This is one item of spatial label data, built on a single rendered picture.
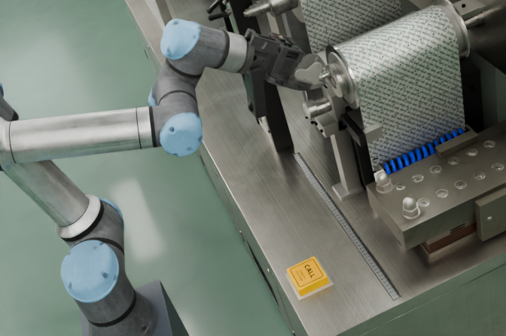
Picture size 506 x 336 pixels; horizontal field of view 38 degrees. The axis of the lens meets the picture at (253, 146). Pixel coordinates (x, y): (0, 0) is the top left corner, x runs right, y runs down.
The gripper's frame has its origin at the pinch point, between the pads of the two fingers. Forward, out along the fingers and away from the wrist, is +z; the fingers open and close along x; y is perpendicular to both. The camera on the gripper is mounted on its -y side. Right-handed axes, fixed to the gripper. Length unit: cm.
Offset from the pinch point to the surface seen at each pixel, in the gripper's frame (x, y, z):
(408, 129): -6.9, -2.5, 22.3
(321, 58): 10.7, 2.1, 5.5
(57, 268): 121, -157, 8
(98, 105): 227, -131, 39
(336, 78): -3.3, 3.6, 1.2
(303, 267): -14.7, -36.6, 7.9
